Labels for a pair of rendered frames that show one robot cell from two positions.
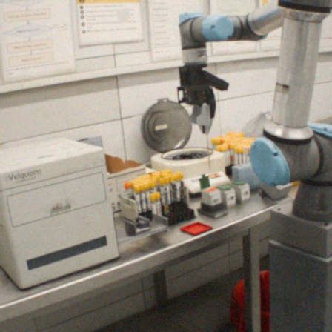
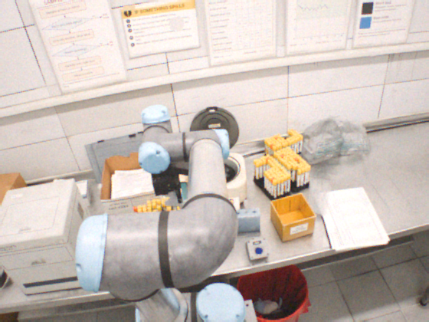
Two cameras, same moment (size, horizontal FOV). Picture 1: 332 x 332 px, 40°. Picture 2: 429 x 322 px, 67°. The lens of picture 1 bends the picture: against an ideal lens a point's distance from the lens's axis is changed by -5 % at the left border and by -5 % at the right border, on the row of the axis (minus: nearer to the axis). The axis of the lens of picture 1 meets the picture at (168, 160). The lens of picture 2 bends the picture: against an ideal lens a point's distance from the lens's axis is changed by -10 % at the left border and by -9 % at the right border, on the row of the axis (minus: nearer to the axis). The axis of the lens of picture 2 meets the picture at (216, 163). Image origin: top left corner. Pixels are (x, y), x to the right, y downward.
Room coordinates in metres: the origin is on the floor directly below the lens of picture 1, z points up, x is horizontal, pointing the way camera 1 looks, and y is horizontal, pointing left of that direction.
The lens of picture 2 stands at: (0.75, -0.63, 1.95)
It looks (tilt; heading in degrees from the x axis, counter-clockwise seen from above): 39 degrees down; 29
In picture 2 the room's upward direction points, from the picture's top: 7 degrees counter-clockwise
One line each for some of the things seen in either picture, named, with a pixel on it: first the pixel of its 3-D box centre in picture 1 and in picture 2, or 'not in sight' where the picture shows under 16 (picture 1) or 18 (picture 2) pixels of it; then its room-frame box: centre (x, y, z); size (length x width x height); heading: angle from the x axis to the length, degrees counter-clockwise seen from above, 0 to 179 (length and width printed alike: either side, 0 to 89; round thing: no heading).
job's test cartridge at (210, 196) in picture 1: (211, 199); not in sight; (1.41, -0.12, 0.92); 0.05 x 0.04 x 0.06; 34
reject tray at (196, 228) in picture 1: (196, 228); not in sight; (1.29, -0.06, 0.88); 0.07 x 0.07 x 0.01; 34
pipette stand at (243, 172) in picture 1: (247, 178); (246, 221); (1.59, -0.27, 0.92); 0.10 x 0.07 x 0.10; 116
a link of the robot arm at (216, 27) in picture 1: (216, 28); (162, 149); (1.32, -0.17, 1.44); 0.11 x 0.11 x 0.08; 28
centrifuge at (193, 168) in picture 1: (190, 169); (217, 182); (1.74, -0.08, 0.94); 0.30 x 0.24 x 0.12; 25
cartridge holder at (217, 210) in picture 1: (212, 207); not in sight; (1.41, -0.12, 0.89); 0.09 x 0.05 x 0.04; 34
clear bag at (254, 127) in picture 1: (257, 133); (321, 134); (2.18, -0.43, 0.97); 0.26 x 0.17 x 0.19; 138
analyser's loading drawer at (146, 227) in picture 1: (130, 230); not in sight; (1.21, 0.12, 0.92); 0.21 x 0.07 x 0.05; 124
